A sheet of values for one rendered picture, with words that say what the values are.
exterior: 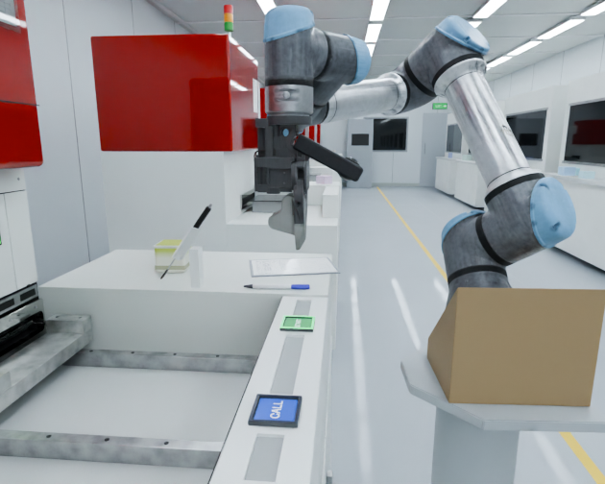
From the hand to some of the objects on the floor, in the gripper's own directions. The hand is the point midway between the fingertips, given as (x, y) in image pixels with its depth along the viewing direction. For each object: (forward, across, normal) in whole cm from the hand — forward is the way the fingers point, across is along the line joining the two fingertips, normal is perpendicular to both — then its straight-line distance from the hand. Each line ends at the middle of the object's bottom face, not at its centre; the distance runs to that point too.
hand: (302, 242), depth 75 cm
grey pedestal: (+111, -13, +45) cm, 120 cm away
